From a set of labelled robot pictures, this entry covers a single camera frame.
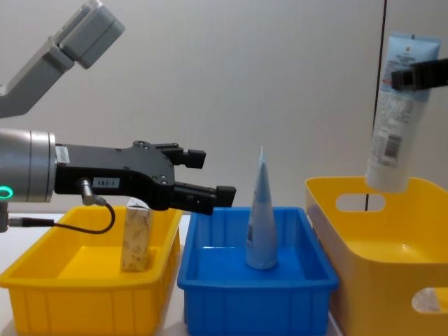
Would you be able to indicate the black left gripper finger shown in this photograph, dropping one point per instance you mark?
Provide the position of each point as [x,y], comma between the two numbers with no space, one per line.
[196,199]
[194,159]

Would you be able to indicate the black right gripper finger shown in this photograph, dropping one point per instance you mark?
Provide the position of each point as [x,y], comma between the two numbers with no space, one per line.
[425,75]

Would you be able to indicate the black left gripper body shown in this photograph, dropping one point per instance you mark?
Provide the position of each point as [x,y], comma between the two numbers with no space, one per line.
[115,168]

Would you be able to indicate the white tube with blue top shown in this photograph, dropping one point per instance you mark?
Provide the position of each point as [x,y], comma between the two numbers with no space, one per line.
[388,140]

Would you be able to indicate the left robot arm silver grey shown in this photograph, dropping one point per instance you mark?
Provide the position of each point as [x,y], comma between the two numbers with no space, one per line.
[31,164]

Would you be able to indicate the light blue squeeze tube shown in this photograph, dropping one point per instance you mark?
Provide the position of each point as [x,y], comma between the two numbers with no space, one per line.
[260,224]

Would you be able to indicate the small beige patterned carton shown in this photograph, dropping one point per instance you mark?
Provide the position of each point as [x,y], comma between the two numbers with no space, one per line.
[136,241]

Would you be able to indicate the blue plastic bin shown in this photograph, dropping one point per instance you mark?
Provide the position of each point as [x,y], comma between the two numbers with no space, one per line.
[245,301]

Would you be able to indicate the shallow yellow plastic bin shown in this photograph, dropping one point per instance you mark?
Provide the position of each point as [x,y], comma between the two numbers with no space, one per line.
[84,301]

